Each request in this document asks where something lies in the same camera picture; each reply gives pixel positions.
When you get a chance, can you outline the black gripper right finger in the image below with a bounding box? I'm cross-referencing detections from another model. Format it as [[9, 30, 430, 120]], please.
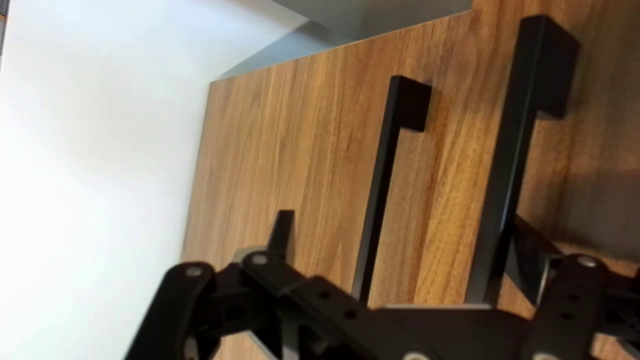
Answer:
[[504, 213, 567, 306]]

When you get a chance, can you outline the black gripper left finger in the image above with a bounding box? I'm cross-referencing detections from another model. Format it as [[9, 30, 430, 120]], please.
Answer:
[[266, 208, 297, 264]]

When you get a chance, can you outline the wooden cabinet door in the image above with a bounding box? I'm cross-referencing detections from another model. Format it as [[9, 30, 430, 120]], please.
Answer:
[[180, 0, 640, 360]]

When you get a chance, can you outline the thick black cabinet handle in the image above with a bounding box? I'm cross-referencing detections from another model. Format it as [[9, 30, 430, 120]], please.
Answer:
[[464, 13, 582, 307]]

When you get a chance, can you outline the thin black cabinet handle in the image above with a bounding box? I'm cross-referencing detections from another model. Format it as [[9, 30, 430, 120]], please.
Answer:
[[351, 74, 435, 306]]

